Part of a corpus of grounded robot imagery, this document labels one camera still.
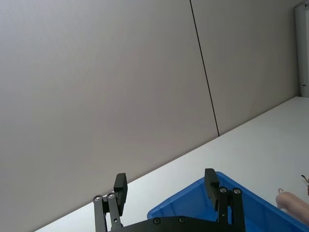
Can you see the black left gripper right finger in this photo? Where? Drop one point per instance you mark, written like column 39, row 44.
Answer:
column 212, row 191

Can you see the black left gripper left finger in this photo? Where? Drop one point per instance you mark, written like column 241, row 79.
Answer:
column 120, row 193

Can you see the blue plastic bin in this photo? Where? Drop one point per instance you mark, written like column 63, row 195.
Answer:
column 183, row 200

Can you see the pale pink sausage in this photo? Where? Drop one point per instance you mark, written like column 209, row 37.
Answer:
column 292, row 203

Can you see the small brown twisted item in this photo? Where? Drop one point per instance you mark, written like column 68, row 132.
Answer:
column 306, row 180

